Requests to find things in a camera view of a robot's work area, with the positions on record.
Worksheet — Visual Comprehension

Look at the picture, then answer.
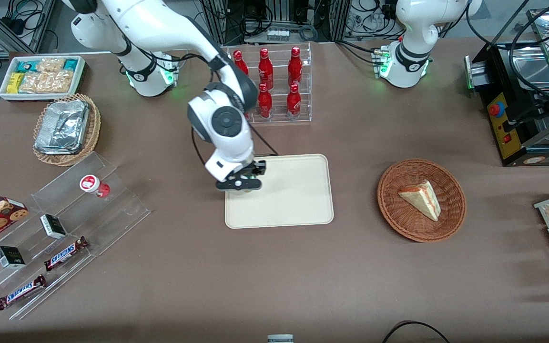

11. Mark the red gum bottle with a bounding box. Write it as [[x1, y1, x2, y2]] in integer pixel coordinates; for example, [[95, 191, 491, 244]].
[[80, 175, 111, 198]]

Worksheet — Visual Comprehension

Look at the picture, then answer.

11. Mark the aluminium foil container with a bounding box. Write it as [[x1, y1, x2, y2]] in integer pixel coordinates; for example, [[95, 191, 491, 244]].
[[34, 100, 90, 155]]

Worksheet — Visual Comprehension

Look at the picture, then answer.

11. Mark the small black box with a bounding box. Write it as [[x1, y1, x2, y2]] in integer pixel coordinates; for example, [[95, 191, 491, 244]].
[[40, 214, 67, 240], [0, 246, 26, 270]]

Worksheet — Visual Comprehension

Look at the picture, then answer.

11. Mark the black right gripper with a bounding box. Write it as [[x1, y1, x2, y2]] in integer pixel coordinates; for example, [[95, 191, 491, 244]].
[[224, 160, 267, 181]]

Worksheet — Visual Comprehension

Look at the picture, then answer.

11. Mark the black heating machine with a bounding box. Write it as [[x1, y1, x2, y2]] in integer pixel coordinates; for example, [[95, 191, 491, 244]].
[[464, 10, 549, 167]]

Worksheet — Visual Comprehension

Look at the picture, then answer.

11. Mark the small clear nut bag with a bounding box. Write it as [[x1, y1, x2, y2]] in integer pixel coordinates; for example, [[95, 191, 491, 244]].
[[36, 58, 67, 74]]

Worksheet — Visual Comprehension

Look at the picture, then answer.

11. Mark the clear acrylic bottle rack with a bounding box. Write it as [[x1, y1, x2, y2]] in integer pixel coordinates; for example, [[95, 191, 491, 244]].
[[221, 42, 312, 125]]

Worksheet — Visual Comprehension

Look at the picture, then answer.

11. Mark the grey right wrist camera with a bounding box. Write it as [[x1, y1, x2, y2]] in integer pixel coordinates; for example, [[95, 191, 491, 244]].
[[215, 176, 262, 192]]

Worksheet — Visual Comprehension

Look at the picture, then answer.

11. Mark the light wicker basket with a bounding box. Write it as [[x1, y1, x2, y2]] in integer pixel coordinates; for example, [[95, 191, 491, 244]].
[[33, 93, 102, 167]]

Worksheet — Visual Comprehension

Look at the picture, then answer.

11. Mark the brown wicker basket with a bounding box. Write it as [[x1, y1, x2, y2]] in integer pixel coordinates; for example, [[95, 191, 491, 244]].
[[377, 159, 467, 243]]

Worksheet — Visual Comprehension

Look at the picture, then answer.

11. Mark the large clear nut bag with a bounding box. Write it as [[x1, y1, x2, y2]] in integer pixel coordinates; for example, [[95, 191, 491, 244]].
[[19, 71, 75, 94]]

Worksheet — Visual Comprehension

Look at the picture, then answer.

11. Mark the aluminium frame rack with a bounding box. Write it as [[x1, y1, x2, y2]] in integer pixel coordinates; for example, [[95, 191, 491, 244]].
[[201, 0, 351, 46]]

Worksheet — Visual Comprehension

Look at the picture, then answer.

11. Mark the clear acrylic stepped stand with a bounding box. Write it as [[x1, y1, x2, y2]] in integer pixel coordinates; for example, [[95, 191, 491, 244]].
[[0, 151, 152, 321]]

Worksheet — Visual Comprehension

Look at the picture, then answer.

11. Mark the triangular sandwich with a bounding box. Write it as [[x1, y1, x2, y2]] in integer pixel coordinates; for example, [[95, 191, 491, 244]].
[[398, 180, 442, 222]]

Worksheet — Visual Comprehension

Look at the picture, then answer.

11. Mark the yellow snack pack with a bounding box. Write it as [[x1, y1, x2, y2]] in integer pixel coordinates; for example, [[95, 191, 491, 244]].
[[7, 72, 25, 94]]

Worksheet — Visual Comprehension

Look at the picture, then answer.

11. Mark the white snack bin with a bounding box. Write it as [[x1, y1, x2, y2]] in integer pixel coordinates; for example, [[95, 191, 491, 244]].
[[0, 56, 86, 102]]

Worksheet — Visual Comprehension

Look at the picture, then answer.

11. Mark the Snickers bar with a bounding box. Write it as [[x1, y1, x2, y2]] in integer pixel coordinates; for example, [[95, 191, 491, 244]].
[[44, 236, 89, 272], [0, 274, 47, 311]]

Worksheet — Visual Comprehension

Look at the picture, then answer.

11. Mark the red cola bottle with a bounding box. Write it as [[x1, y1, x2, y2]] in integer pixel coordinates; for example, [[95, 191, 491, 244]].
[[286, 83, 302, 118], [288, 46, 303, 87], [233, 50, 250, 77], [258, 48, 274, 90], [258, 83, 273, 119]]

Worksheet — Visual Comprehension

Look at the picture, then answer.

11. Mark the black table cable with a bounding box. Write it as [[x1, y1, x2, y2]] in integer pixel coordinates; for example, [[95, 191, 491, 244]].
[[382, 321, 450, 343]]

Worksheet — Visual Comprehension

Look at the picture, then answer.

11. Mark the beige plastic tray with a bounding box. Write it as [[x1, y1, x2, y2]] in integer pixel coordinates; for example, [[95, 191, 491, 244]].
[[225, 154, 335, 230]]

